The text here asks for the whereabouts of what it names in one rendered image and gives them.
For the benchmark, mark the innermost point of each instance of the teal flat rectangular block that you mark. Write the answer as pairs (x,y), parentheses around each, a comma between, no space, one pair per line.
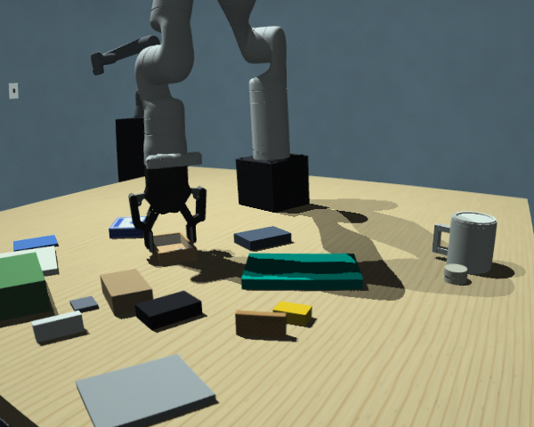
(302,272)

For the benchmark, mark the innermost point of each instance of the blue flat rectangle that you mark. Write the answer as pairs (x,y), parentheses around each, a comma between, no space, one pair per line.
(32,243)

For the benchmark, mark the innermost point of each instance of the yellow rectangular block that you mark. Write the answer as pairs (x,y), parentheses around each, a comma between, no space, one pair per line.
(297,314)

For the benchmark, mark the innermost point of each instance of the green rectangular block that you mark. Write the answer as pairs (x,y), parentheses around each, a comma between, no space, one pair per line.
(23,289)

